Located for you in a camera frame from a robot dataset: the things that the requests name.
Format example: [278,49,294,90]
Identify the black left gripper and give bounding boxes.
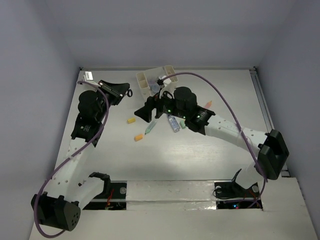
[94,80,129,122]

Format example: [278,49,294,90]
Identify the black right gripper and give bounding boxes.
[134,87,188,123]

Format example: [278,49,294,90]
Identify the black handled scissors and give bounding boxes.
[125,89,133,98]

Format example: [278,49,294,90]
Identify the clear blue spray bottle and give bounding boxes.
[167,114,181,133]

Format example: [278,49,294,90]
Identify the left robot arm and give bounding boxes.
[31,80,133,238]

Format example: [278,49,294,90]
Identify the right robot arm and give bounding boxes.
[134,87,289,196]

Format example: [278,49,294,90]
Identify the green uncapped highlighter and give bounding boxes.
[144,119,158,135]

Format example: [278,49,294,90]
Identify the yellow highlighter cap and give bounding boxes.
[127,117,136,124]

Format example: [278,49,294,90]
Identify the cream divided side organizer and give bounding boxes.
[136,71,151,101]

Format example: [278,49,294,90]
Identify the paperclip jar near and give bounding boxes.
[150,84,161,95]

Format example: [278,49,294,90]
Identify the paperclip jar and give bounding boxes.
[147,77,158,86]
[150,84,161,95]

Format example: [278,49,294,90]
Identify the orange highlighter cap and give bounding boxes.
[134,134,144,142]

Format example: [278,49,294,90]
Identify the paperclip jar far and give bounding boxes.
[147,77,158,86]

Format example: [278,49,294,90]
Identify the white perforated basket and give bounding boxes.
[143,65,176,97]

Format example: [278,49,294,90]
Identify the green highlighter cap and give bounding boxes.
[179,120,187,129]

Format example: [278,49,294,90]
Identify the cream divided organizer far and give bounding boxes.
[163,64,179,92]

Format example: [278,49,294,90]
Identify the pink highlighter body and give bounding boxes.
[204,100,213,109]

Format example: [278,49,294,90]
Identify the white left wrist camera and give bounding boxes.
[83,71,94,82]

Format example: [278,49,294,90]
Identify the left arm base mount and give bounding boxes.
[83,172,127,211]

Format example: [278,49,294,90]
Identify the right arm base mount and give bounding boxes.
[212,170,263,210]

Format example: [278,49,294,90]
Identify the aluminium table edge rail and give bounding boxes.
[249,69,290,180]

